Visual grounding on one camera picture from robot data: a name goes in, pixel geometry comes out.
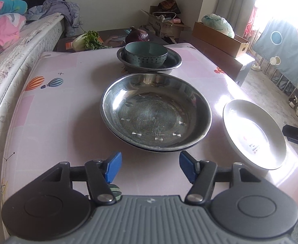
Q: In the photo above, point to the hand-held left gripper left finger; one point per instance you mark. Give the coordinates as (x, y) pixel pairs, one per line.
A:
(113, 166)

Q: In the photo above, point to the brown cardboard box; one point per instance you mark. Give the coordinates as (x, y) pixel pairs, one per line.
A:
(215, 34)

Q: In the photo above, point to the white green plastic bag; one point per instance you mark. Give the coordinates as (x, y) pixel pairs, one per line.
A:
(219, 24)

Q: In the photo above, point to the white plate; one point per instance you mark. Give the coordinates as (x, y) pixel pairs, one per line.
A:
(253, 132)

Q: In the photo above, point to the white curtain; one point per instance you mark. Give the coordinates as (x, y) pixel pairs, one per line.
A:
(235, 0)

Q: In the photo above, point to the pale green ceramic bowl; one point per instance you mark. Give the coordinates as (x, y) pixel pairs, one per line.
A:
(146, 61)

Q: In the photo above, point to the pink and blue printed quilt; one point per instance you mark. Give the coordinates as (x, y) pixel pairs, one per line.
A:
(1, 30)

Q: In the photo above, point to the grey purple clothes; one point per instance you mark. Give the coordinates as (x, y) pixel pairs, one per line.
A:
(62, 10)

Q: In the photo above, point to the large dark cardboard box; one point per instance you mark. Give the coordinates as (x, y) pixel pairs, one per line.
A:
(230, 61)

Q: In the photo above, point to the red cabbage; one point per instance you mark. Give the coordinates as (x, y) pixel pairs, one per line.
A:
(138, 35)

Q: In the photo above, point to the green leafy cabbage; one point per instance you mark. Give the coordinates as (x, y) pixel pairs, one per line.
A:
(88, 40)

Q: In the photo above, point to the white slippers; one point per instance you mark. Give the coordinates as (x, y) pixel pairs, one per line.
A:
(296, 105)

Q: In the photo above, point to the large steel plate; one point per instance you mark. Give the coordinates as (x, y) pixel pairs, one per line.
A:
(151, 111)
(154, 151)

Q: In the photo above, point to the pink balloon-print tablecloth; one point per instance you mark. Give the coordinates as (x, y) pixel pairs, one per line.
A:
(62, 106)

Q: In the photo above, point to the open cardboard box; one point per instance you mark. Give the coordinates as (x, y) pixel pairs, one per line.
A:
(164, 26)

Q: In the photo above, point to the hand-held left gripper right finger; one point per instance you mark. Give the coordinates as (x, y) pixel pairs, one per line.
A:
(187, 166)

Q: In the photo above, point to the dark snack bag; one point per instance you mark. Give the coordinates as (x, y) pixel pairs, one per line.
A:
(168, 5)

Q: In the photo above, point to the white quilted mattress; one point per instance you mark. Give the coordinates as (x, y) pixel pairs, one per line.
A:
(16, 56)

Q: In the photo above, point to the blue cloth with circles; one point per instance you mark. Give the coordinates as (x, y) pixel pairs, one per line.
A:
(281, 48)

